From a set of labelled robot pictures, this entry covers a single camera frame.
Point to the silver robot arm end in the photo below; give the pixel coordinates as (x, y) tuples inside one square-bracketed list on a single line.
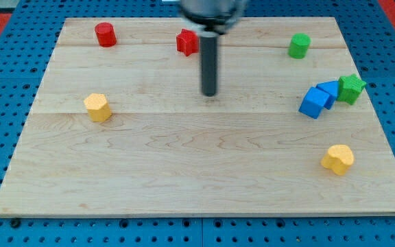
[(215, 17)]

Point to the light wooden board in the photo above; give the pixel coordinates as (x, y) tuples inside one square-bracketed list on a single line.
[(169, 151)]

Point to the yellow heart block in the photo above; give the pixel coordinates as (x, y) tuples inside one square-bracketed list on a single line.
[(338, 158)]

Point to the red star block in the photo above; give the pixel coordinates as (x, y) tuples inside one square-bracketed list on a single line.
[(187, 42)]

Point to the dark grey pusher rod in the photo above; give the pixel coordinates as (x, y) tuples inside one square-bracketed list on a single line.
[(208, 63)]

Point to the yellow hexagon block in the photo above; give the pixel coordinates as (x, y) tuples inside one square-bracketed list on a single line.
[(97, 107)]

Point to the blue cube block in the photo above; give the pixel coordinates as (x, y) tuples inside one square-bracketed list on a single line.
[(313, 102)]

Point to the red cylinder block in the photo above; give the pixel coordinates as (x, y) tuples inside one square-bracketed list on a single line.
[(105, 34)]

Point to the green cylinder block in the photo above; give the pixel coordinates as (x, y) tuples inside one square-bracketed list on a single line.
[(299, 45)]

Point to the blue triangular block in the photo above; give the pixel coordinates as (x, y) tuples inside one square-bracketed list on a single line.
[(332, 88)]

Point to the green star block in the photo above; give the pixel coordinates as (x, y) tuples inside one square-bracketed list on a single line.
[(350, 88)]

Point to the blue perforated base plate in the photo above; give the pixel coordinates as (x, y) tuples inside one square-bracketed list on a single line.
[(28, 33)]

